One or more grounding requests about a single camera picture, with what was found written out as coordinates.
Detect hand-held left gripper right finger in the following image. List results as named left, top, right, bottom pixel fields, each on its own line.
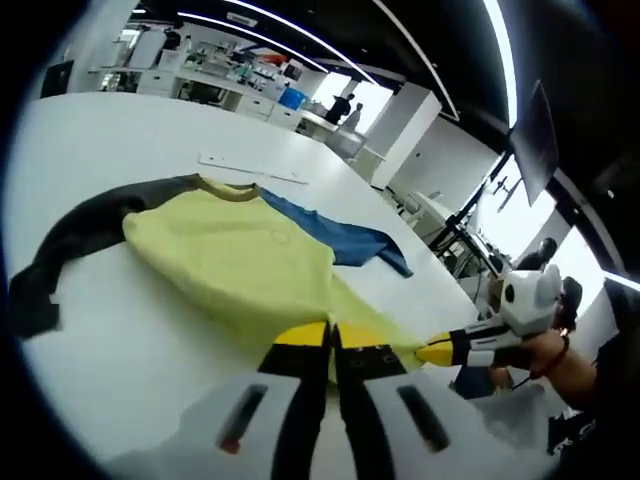
left=332, top=323, right=501, bottom=480

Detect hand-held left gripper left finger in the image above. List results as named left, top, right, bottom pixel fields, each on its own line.
left=112, top=321, right=332, bottom=480

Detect yellow blue grey garment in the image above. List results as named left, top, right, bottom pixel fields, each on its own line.
left=8, top=172, right=441, bottom=386

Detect white template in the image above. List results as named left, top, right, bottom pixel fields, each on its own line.
left=198, top=151, right=310, bottom=186

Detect person's right hand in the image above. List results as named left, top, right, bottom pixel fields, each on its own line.
left=491, top=326, right=567, bottom=375

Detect white chair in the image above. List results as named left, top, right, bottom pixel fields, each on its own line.
left=452, top=382, right=551, bottom=454

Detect person's dark printed shirt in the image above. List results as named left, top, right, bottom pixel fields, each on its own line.
left=547, top=334, right=636, bottom=457

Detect black hanging monitor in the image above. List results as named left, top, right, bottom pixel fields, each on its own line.
left=508, top=79, right=560, bottom=206

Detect white pillar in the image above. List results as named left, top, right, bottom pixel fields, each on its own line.
left=47, top=0, right=144, bottom=96
left=372, top=81, right=445, bottom=192

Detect white ceiling light strip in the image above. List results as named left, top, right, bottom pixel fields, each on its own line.
left=481, top=0, right=520, bottom=127

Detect blue crate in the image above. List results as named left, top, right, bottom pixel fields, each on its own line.
left=278, top=88, right=307, bottom=110

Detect white lab counter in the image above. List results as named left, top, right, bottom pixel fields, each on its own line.
left=87, top=64, right=311, bottom=126

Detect black cabinet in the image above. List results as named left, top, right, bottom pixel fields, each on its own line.
left=39, top=59, right=75, bottom=99

